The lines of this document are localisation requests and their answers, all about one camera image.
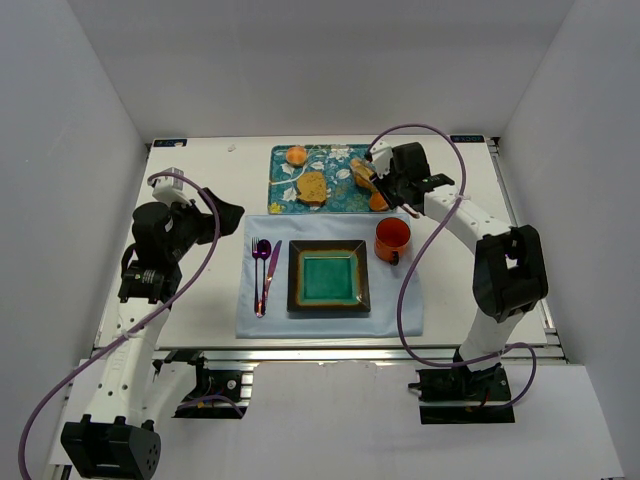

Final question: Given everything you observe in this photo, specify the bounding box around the long golden bread loaf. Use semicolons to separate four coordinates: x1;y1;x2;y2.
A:
349;158;377;193

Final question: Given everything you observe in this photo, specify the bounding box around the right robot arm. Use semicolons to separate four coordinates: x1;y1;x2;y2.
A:
367;141;548;375

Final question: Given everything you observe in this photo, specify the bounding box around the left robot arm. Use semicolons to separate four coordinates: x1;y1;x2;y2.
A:
60;188;244;479

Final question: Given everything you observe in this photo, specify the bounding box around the brown seeded bread slice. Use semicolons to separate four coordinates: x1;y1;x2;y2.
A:
296;171;328;206

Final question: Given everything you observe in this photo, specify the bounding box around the round bun near mug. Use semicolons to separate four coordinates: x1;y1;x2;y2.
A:
369;192;389;212

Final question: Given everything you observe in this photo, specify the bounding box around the orange enamel mug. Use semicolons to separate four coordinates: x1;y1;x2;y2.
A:
374;217;411;266

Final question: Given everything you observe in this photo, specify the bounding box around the purple metallic fork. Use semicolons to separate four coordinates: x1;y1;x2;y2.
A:
251;237;261;315

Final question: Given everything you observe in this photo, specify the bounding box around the purple metallic spoon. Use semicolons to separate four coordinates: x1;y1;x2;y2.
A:
256;239;272;317

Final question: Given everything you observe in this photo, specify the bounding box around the teal floral tray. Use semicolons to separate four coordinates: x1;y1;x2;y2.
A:
267;144;389;214

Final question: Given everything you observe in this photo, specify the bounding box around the round bun top left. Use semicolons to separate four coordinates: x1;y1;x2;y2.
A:
285;145;307;168

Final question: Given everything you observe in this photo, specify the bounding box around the purple metallic knife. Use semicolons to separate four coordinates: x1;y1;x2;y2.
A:
261;240;282;315

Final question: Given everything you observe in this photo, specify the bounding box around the square teal glazed plate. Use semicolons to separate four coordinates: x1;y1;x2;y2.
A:
287;240;371;316

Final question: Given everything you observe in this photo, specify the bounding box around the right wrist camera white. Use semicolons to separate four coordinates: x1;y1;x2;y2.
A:
368;140;393;178

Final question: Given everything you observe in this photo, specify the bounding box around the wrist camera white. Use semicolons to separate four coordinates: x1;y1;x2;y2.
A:
147;167;192;207
368;140;393;178

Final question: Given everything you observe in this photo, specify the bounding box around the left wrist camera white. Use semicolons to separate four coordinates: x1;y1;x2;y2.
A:
147;167;192;207

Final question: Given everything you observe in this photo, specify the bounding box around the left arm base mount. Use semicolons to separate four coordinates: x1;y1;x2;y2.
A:
152;350;249;420

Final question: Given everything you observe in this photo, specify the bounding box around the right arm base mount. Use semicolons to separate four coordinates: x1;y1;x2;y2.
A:
408;363;515;425

